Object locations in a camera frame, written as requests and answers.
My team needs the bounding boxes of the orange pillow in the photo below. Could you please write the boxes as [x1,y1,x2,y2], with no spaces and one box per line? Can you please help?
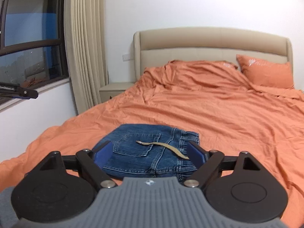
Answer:
[167,60,238,71]
[236,54,295,90]

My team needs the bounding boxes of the blue denim pants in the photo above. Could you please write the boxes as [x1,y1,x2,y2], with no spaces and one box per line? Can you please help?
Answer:
[91,123,200,182]

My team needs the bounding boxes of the beige padded headboard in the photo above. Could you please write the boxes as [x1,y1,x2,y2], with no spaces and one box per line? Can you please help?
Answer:
[133,27,293,84]

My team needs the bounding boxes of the orange bed cover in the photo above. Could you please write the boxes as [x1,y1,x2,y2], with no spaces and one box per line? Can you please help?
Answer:
[0,60,304,228]

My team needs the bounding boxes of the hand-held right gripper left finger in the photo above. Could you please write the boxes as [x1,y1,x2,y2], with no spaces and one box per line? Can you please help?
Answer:
[40,141,117,191]

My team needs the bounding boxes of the grey clothing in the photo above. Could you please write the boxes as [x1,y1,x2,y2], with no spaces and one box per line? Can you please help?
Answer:
[0,186,19,228]

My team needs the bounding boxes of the tan braided belt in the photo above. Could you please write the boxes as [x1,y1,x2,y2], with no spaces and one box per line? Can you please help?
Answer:
[136,141,190,160]

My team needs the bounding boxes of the beige nightstand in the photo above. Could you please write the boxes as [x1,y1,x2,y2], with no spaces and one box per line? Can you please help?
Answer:
[99,82,135,105]

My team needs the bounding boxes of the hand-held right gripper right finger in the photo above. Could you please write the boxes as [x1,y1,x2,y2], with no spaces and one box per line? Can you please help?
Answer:
[184,141,262,191]

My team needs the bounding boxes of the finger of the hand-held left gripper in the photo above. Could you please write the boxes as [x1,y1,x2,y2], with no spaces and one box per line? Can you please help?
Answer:
[0,82,39,100]

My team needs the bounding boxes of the dark framed window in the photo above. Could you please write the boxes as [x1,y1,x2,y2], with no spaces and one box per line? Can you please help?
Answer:
[0,0,71,89]

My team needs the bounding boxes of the beige curtain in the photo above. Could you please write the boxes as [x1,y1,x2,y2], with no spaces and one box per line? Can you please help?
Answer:
[64,0,109,115]

